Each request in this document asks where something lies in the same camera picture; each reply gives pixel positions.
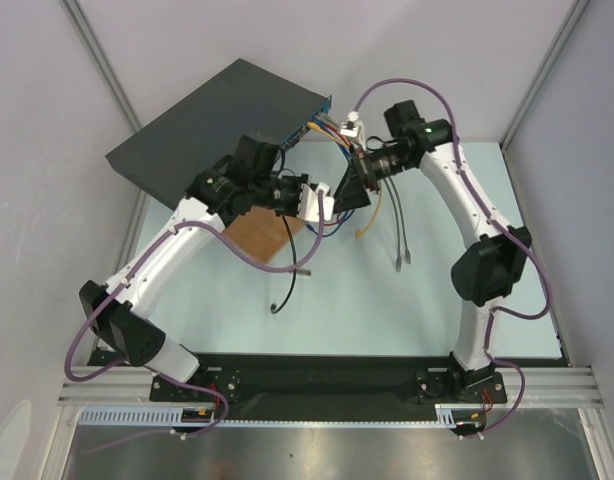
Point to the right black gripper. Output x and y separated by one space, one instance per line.
364 173

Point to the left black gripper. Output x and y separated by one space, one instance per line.
297 191

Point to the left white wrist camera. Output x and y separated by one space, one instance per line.
315 202

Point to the aluminium rail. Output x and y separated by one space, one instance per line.
549 387

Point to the white cable duct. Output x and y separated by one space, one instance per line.
435 416

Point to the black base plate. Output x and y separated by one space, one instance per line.
326 387

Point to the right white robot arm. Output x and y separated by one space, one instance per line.
495 251

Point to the dark grey network switch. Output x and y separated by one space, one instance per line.
165 156

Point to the wooden board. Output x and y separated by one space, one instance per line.
260 233

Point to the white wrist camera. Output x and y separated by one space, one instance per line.
353 129
315 202

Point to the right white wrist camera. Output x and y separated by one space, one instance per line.
353 129

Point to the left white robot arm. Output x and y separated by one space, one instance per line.
118 310

